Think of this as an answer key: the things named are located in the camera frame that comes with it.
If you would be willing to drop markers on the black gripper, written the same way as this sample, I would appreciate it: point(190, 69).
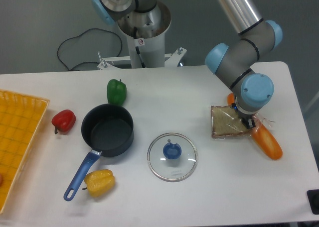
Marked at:
point(247, 119)

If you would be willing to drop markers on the yellow wicker basket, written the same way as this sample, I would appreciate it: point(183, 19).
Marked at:
point(20, 118)

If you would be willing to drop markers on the orange baguette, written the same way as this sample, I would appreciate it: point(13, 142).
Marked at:
point(260, 134)

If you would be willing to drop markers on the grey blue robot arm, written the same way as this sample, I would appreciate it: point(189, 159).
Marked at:
point(231, 64)

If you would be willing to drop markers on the green bell pepper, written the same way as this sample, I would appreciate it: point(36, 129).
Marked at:
point(116, 92)

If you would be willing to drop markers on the glass lid blue knob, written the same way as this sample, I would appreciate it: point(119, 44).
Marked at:
point(172, 157)

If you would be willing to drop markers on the dark pot blue handle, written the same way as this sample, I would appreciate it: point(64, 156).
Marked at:
point(109, 131)

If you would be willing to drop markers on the red bell pepper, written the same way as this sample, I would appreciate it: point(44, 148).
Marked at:
point(63, 121)

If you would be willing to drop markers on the yellow bell pepper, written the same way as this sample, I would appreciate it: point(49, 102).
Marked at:
point(99, 182)

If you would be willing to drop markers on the bagged toast slice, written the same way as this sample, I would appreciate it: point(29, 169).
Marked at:
point(219, 117)

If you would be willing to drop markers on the black object at table edge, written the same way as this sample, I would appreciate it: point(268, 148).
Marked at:
point(313, 198)

